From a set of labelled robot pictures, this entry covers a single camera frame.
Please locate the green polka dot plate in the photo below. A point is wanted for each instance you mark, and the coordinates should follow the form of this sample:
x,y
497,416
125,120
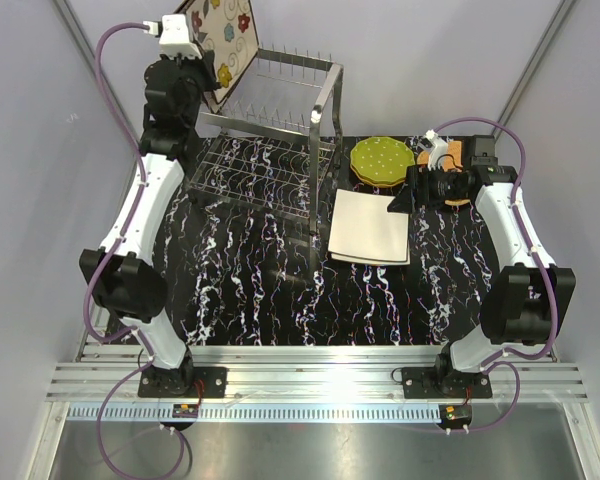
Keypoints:
x,y
381,156

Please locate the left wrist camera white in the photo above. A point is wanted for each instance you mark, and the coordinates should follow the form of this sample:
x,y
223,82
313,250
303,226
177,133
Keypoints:
x,y
175,34

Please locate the aluminium frame rail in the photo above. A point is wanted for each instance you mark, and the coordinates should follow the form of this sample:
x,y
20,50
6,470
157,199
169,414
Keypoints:
x,y
297,384

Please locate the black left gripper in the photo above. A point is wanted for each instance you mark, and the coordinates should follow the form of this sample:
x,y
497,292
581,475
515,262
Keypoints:
x,y
203,66

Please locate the fruit pattern square plate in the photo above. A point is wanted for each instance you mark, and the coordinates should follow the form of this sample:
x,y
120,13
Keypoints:
x,y
228,29

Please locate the cream square plate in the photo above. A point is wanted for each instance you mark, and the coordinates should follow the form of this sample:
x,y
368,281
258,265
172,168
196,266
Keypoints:
x,y
362,227

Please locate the stainless steel dish rack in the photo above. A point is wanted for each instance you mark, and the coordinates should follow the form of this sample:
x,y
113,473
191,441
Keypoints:
x,y
279,139

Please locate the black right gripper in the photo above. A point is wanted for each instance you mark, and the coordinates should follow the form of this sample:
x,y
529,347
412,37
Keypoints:
x,y
417,191

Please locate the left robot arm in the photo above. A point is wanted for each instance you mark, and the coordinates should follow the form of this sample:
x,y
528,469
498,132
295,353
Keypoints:
x,y
120,274

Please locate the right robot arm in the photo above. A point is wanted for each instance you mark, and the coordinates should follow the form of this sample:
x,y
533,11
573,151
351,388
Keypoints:
x,y
525,307

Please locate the woven wicker plate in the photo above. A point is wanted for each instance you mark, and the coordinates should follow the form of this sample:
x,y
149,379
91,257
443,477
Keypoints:
x,y
457,203
452,161

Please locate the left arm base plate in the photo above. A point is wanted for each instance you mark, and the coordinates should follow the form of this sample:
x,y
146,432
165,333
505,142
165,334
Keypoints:
x,y
208,381

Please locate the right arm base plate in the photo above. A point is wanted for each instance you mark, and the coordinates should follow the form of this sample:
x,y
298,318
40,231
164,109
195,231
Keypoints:
x,y
428,383

